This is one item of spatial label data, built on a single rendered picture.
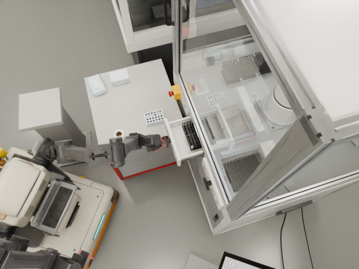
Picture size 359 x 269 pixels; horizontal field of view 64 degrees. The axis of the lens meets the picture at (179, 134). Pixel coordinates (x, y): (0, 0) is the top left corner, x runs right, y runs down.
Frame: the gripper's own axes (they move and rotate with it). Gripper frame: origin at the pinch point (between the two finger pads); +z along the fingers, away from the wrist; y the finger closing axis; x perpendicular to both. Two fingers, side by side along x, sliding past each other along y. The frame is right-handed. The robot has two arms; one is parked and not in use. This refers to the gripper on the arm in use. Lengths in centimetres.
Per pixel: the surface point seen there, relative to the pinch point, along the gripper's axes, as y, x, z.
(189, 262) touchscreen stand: -54, -61, 76
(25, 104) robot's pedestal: -77, 64, -34
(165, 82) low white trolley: 2, 55, 23
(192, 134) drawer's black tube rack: 13.2, 4.4, 15.0
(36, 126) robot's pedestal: -73, 45, -30
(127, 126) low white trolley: -25.2, 28.3, 4.0
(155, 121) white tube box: -7.8, 24.5, 12.0
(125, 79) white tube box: -16, 62, 3
